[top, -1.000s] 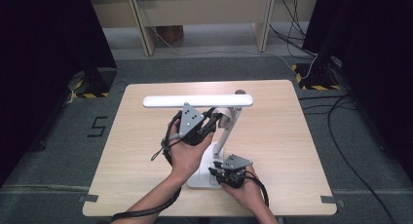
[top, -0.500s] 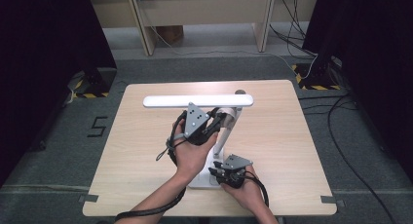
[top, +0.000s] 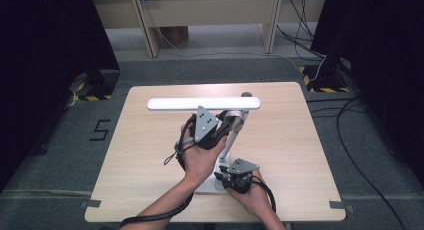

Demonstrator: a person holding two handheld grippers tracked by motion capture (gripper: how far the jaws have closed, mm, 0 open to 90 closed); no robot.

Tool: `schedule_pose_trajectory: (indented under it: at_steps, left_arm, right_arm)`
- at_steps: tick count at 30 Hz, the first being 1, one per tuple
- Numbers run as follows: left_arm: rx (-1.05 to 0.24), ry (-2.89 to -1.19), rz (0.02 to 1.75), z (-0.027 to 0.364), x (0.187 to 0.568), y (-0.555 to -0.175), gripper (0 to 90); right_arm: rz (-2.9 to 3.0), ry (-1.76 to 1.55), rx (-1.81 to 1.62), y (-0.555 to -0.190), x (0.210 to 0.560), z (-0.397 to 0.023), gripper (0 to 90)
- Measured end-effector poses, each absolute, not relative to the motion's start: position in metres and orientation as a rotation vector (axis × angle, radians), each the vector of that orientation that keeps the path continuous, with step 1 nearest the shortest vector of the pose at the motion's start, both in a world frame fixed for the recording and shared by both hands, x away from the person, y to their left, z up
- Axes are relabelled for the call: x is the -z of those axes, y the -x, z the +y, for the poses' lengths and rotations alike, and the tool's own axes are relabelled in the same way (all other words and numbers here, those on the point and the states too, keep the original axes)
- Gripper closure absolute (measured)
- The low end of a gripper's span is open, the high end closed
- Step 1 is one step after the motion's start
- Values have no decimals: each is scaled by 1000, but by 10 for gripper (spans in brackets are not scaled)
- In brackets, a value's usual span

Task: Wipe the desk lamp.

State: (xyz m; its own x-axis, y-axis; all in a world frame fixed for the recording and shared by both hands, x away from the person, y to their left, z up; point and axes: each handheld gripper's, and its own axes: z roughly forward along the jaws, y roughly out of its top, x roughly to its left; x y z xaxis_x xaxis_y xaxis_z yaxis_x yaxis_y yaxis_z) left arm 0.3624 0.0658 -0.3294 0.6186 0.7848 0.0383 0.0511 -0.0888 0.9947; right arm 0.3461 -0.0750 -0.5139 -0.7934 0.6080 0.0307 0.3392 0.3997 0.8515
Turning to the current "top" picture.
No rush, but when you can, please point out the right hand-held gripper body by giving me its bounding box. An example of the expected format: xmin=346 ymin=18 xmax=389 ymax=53
xmin=226 ymin=158 xmax=260 ymax=195

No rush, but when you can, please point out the person's right hand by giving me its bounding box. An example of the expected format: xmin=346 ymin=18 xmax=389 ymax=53
xmin=227 ymin=169 xmax=273 ymax=218

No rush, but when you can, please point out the black cables bundle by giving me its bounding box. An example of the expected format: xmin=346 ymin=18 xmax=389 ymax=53
xmin=276 ymin=0 xmax=327 ymax=62

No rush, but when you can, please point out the brown cardboard box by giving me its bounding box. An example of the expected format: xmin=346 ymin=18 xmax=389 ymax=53
xmin=159 ymin=25 xmax=190 ymax=46

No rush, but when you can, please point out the person's left hand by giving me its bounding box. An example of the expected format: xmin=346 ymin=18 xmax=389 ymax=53
xmin=180 ymin=123 xmax=228 ymax=188

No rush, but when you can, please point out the black stand base striped tape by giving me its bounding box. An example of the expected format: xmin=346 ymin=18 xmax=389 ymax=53
xmin=299 ymin=54 xmax=351 ymax=94
xmin=69 ymin=68 xmax=121 ymax=103

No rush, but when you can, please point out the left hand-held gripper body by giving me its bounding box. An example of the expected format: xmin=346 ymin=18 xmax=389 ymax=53
xmin=189 ymin=105 xmax=228 ymax=150

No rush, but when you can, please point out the white desk lamp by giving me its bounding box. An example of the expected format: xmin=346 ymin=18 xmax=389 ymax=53
xmin=147 ymin=96 xmax=262 ymax=195

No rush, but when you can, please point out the beige desk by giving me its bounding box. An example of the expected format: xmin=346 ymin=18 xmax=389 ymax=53
xmin=91 ymin=0 xmax=329 ymax=59

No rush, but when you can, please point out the white floor cable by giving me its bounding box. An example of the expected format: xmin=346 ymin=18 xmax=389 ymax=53
xmin=141 ymin=0 xmax=328 ymax=83

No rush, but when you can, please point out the black curtain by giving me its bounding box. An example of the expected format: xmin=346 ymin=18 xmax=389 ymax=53
xmin=0 ymin=0 xmax=122 ymax=191
xmin=311 ymin=0 xmax=424 ymax=188

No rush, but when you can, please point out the long black floor cable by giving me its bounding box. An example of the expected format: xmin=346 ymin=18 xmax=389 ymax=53
xmin=306 ymin=94 xmax=409 ymax=230

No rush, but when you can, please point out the hand-held gripper black cable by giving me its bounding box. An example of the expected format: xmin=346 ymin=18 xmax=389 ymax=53
xmin=251 ymin=175 xmax=278 ymax=214
xmin=119 ymin=114 xmax=198 ymax=229

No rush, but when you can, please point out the right hand-held gripper black cable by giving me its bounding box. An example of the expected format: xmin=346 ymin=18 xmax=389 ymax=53
xmin=251 ymin=175 xmax=278 ymax=214

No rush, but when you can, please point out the left hand-held gripper black cable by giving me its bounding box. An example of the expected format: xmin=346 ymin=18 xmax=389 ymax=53
xmin=119 ymin=114 xmax=198 ymax=229

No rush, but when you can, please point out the grey tape piece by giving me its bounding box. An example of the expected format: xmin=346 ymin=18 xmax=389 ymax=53
xmin=80 ymin=199 xmax=102 ymax=209
xmin=329 ymin=200 xmax=355 ymax=214

